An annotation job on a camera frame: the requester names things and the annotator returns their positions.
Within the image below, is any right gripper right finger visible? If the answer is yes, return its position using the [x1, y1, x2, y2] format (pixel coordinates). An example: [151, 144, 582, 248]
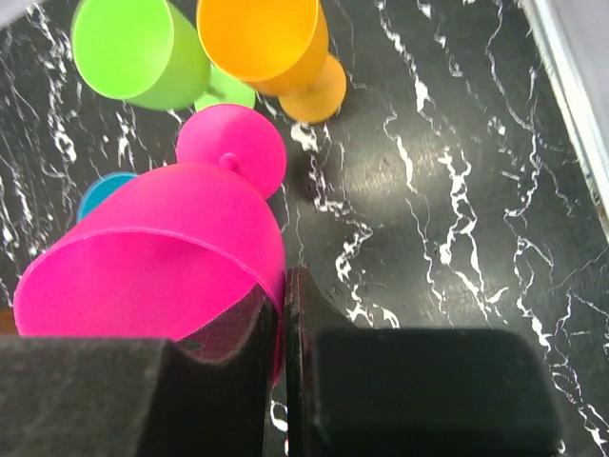
[284, 267, 561, 456]

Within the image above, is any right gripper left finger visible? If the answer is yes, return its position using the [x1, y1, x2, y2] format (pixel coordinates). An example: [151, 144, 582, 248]
[1, 288, 278, 456]

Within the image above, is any magenta wine glass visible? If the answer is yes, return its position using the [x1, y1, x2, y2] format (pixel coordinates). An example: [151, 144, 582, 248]
[12, 103, 288, 387]

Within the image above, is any blue wine glass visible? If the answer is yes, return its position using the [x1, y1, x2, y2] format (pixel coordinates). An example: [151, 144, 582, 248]
[76, 171, 138, 224]

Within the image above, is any green wine glass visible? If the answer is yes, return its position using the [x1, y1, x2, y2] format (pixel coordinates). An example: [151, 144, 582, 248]
[71, 0, 256, 110]

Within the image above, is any orange yellow wine glass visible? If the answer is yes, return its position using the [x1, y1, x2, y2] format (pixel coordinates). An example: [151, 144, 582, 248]
[196, 0, 346, 124]

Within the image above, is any aluminium base frame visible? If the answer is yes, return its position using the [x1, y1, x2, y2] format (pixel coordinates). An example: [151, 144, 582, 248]
[521, 1, 608, 215]

